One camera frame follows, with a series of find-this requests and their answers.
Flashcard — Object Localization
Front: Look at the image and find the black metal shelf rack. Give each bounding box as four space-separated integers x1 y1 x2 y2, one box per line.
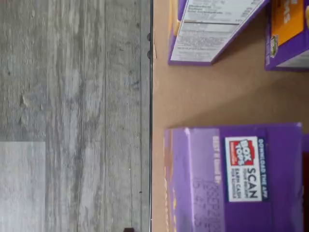
146 0 155 232

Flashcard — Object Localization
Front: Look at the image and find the brown shelf board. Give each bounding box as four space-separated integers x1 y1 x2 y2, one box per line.
152 0 309 232

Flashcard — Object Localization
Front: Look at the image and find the purple box brown patch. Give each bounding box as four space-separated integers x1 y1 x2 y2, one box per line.
163 122 304 232

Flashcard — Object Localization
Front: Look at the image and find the purple box yellow patch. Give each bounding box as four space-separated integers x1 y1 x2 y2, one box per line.
168 0 270 66

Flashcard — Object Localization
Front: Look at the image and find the purple box orange patch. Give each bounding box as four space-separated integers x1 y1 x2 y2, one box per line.
264 0 309 72

